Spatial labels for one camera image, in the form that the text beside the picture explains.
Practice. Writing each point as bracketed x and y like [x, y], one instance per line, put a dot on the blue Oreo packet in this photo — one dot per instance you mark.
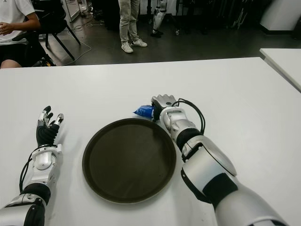
[143, 110]

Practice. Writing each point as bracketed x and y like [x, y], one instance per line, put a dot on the black chair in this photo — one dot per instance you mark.
[51, 21]

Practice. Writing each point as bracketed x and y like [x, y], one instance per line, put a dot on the white panel cart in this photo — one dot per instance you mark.
[73, 9]

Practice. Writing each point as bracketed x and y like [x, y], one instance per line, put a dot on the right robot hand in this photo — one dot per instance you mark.
[162, 103]

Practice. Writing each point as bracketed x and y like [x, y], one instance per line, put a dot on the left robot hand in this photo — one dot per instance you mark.
[45, 134]

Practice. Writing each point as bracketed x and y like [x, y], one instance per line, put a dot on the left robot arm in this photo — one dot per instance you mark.
[42, 162]

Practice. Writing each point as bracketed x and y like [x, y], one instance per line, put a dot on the seated person white shirt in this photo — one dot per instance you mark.
[11, 14]

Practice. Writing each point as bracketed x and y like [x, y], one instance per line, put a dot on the white cabinet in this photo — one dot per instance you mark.
[277, 16]

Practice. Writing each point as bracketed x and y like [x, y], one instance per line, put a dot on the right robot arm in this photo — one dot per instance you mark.
[207, 160]

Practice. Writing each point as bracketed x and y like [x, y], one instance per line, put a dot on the round dark brown tray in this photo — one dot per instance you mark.
[129, 161]

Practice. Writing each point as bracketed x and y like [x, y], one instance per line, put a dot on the grey metal folding stand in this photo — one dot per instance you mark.
[240, 18]

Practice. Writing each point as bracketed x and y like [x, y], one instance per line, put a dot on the standing person beige trousers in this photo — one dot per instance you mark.
[129, 23]

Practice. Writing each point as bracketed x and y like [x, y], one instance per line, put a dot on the white humanoid robot legs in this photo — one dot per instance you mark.
[158, 18]

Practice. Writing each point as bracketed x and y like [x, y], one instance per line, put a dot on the yellow black floor object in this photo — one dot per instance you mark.
[47, 62]

